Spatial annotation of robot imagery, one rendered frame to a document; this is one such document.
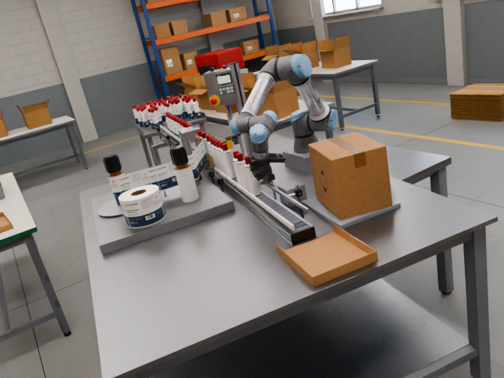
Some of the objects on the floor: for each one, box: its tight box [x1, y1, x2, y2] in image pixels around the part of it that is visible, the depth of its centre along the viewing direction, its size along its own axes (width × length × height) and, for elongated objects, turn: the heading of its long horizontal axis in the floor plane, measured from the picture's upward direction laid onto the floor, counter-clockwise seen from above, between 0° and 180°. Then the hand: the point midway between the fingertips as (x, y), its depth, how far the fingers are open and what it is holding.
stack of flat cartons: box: [449, 83, 504, 122], centre depth 574 cm, size 64×53×31 cm
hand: (268, 181), depth 229 cm, fingers closed
